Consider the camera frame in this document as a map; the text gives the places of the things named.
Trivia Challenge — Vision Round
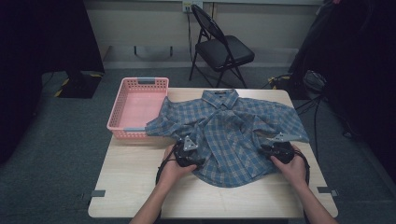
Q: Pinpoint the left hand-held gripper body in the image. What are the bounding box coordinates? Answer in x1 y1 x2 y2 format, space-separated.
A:
173 135 206 168

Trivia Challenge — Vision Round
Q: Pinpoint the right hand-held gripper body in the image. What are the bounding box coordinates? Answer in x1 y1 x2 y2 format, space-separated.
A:
264 132 295 165

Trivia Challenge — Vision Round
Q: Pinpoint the blue plaid shirt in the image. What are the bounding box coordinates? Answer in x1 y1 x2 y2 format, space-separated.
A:
144 88 310 189

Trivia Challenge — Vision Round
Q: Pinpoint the person's right hand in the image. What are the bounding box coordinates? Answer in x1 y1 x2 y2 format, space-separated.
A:
269 145 308 189

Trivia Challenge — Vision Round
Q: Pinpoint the person's left hand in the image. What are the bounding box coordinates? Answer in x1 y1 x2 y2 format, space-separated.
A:
160 144 198 189

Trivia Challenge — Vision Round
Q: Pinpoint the pink plastic basket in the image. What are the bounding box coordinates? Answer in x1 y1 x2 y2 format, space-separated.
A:
106 77 170 140

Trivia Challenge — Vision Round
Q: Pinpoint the black and yellow floor device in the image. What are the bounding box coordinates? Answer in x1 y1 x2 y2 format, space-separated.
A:
266 74 294 91

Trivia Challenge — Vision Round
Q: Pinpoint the black folding chair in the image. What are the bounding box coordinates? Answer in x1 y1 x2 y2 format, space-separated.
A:
188 3 256 90

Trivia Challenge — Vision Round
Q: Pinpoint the black base with yellow tape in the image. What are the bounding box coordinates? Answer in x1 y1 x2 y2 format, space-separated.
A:
53 71 104 100

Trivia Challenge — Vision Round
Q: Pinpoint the dark cloth cover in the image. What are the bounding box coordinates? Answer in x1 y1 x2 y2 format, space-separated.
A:
288 0 396 183

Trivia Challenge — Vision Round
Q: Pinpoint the black curtain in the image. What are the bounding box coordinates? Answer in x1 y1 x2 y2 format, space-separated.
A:
0 0 106 165

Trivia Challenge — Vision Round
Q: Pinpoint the right hand-held gripper black cable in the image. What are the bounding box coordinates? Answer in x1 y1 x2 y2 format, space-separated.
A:
293 148 312 187

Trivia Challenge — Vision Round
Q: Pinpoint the hand-held gripper black cable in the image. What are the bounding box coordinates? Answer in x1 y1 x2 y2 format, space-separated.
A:
155 140 184 187
293 148 312 187

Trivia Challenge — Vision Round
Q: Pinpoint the left hand-held gripper black cable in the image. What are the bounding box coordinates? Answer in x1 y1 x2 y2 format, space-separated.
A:
155 140 184 187

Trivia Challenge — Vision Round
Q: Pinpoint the black stand cable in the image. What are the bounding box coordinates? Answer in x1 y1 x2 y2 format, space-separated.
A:
293 92 363 162

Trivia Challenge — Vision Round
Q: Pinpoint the black wall cable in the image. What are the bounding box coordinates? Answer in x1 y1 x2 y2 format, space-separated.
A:
186 10 194 63

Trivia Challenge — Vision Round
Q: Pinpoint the white wall power outlet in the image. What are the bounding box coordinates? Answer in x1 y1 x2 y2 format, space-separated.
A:
181 0 204 14

